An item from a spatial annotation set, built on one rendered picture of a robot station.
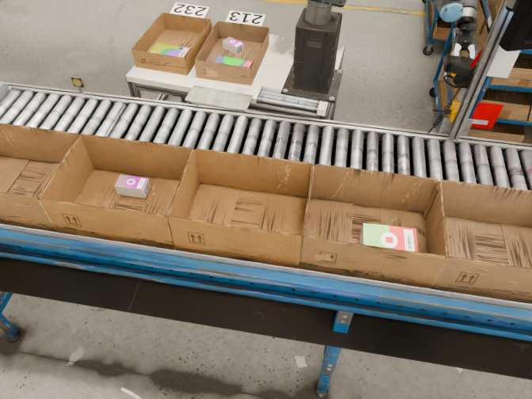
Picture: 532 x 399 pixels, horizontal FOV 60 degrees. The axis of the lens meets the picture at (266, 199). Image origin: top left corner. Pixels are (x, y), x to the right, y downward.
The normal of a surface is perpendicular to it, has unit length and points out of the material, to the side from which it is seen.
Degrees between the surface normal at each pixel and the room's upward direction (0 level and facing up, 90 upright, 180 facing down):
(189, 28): 88
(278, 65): 0
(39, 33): 0
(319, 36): 90
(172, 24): 89
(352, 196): 89
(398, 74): 0
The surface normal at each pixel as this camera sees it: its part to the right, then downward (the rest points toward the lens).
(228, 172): -0.16, 0.74
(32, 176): 0.01, -0.65
